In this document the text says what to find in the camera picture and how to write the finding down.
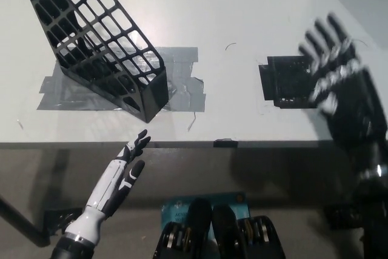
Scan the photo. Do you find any grey duct tape patch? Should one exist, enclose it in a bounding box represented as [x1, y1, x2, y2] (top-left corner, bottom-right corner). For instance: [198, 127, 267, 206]
[36, 47, 207, 112]

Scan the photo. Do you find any small black edge tape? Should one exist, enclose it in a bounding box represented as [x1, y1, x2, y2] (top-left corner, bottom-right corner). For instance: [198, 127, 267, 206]
[213, 138, 239, 148]

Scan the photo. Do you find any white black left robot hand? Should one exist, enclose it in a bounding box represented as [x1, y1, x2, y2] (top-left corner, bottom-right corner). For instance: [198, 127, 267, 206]
[83, 129, 152, 221]

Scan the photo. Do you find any black tape square patch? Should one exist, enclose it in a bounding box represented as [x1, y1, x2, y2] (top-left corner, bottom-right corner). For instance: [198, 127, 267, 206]
[258, 55, 319, 110]

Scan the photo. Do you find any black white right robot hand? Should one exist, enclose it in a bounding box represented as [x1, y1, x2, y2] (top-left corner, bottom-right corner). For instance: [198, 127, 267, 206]
[298, 13, 388, 157]

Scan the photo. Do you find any black lattice file shelf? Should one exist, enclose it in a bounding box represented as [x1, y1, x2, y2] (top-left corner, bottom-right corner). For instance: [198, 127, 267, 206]
[15, 0, 169, 124]

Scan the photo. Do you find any black floor tape patch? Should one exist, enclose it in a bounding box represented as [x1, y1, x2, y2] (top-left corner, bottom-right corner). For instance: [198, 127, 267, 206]
[323, 204, 364, 230]
[44, 207, 83, 235]

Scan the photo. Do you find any black table leg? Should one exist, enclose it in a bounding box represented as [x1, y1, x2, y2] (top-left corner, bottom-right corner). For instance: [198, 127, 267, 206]
[0, 195, 51, 247]

